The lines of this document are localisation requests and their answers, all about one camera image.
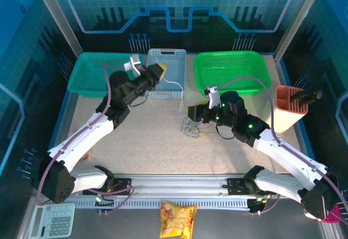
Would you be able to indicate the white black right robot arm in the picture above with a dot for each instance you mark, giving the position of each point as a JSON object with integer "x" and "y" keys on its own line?
{"x": 285, "y": 152}

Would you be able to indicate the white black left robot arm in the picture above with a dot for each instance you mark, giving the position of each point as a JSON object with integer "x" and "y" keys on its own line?
{"x": 81, "y": 138}

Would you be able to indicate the pale blue plastic basket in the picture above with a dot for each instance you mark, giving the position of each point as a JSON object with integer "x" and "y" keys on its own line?
{"x": 174, "y": 68}

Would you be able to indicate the teal plastic basket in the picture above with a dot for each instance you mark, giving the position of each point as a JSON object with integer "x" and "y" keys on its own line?
{"x": 87, "y": 73}

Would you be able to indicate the bright green plastic basket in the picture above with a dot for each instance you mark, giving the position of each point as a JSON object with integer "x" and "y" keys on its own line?
{"x": 231, "y": 68}

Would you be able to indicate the cream orange holder container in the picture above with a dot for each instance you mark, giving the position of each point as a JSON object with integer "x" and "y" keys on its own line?
{"x": 285, "y": 119}

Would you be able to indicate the yellow snack bag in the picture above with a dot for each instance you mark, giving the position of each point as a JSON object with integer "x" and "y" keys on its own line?
{"x": 176, "y": 220}

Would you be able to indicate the pink plastic object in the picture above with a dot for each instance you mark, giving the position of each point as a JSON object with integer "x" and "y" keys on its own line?
{"x": 333, "y": 214}

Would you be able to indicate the white desk calculator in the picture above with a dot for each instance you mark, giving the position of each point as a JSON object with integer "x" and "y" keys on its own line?
{"x": 54, "y": 220}

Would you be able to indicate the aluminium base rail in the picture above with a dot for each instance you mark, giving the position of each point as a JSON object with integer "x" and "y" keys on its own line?
{"x": 176, "y": 182}

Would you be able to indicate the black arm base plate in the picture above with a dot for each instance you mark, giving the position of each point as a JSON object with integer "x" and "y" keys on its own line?
{"x": 236, "y": 186}
{"x": 125, "y": 184}

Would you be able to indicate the aluminium frame post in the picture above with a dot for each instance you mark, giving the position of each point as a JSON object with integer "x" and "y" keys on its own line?
{"x": 58, "y": 19}
{"x": 297, "y": 19}

